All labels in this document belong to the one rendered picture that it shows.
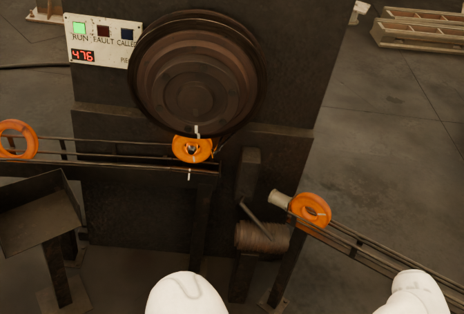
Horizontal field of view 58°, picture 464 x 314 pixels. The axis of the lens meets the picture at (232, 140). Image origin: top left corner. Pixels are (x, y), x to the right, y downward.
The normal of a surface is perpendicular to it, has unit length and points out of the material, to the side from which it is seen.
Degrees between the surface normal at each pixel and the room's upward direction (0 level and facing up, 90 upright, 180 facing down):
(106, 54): 90
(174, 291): 25
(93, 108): 0
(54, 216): 5
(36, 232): 5
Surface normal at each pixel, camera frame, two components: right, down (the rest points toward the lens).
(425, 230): 0.13, -0.76
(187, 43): -0.13, -0.39
